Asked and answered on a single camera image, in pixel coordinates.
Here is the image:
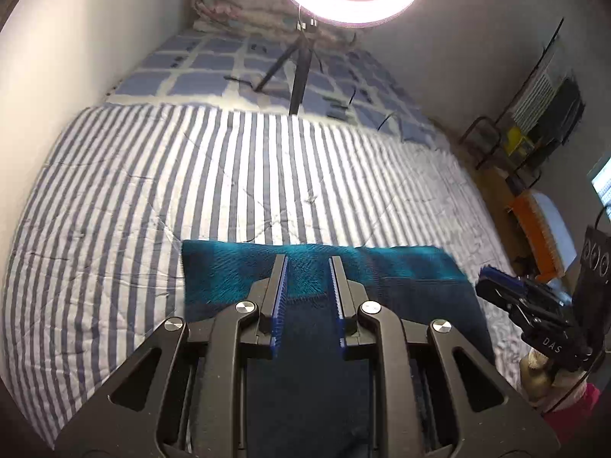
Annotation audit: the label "window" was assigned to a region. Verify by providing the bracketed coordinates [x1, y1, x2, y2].
[587, 150, 611, 223]

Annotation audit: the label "yellow box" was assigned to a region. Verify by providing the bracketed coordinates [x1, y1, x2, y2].
[506, 126, 533, 156]

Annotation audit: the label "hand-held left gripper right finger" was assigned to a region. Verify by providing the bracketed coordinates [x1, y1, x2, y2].
[328, 256, 560, 458]

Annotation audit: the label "black cable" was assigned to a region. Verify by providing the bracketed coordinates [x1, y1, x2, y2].
[224, 74, 406, 137]

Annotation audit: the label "striped hanging towel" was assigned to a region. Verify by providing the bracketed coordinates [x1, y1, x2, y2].
[511, 45, 564, 134]

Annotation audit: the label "black tripod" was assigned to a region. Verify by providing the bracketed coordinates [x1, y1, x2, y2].
[255, 5, 320, 116]

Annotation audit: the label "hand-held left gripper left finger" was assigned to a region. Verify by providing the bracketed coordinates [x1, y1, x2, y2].
[55, 254, 290, 458]

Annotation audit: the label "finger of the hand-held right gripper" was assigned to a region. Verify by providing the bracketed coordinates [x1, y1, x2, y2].
[478, 264, 559, 297]
[475, 279, 551, 321]

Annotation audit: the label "grey striped blanket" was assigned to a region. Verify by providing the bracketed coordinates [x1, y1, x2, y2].
[0, 102, 521, 449]

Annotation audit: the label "dark hanging clothes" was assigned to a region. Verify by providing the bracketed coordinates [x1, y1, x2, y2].
[532, 76, 585, 153]

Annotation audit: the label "person's right hand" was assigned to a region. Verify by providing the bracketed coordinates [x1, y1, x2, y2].
[518, 349, 590, 413]

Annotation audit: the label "blue checkered bed sheet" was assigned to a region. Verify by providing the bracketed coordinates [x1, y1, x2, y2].
[107, 29, 449, 146]

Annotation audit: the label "orange covered stool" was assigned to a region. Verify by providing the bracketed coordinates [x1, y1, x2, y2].
[506, 191, 580, 282]

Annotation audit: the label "teal plaid fleece jacket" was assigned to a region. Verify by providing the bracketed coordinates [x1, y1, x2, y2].
[181, 240, 497, 458]

